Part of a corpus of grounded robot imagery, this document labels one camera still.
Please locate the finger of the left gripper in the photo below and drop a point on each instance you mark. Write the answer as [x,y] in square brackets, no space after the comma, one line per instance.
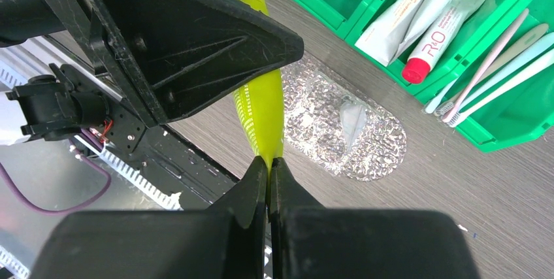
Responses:
[173,58]

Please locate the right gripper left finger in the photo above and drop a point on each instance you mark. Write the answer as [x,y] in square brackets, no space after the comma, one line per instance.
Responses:
[246,204]

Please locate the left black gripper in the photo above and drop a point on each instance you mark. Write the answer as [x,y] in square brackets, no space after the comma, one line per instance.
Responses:
[24,19]

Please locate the white orange-print toothpaste tube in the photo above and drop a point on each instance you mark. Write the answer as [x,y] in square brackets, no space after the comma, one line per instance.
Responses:
[381,39]

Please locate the yellow-green toothpaste tube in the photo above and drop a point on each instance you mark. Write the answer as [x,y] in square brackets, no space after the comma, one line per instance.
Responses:
[260,108]

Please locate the pink toothbrush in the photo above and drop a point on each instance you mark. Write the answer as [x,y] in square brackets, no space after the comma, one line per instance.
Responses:
[491,56]

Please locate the pale blue toothbrush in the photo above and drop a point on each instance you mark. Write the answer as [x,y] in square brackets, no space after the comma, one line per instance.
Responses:
[523,60]

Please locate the grey green-cap toothpaste tube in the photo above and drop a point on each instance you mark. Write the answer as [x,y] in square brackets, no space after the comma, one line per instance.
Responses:
[353,118]

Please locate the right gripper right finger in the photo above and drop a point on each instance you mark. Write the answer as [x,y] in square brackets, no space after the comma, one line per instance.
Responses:
[289,205]

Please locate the beige toothbrush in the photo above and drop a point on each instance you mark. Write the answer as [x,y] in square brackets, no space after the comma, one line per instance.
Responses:
[511,52]

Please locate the pale mint toothpaste tube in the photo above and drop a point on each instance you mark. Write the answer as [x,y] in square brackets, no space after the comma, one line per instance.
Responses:
[426,14]

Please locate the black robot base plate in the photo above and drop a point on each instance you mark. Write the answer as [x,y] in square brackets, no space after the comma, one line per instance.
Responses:
[164,165]

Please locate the white red-cap toothpaste tube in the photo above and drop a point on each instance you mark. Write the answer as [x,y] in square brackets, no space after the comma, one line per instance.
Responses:
[437,38]

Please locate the green compartment bin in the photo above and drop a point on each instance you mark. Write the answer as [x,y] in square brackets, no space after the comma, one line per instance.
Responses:
[521,115]

